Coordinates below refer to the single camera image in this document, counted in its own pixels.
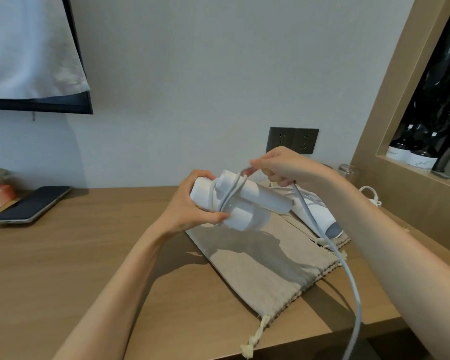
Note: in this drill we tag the person's left hand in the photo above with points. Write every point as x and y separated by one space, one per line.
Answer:
183 209

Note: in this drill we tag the person's right hand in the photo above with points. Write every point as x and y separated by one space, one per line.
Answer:
296 166

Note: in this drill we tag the white hair dryer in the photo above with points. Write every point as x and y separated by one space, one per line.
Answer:
247 217
322 217

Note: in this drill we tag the person's right forearm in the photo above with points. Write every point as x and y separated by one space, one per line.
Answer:
390 251

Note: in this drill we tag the person's left forearm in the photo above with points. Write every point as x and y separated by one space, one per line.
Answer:
116 296

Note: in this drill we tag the clear glass cup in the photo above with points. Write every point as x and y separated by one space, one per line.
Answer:
348 172

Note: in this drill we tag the black smartphone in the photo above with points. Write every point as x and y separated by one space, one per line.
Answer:
30 205

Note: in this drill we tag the black television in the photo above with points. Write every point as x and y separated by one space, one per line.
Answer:
60 104

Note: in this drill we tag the white cloth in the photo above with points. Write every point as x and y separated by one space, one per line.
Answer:
26 44

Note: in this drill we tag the dark grey wall socket panel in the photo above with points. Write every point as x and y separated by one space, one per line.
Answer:
292 140

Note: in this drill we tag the wooden niche frame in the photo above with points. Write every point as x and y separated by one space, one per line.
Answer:
397 198

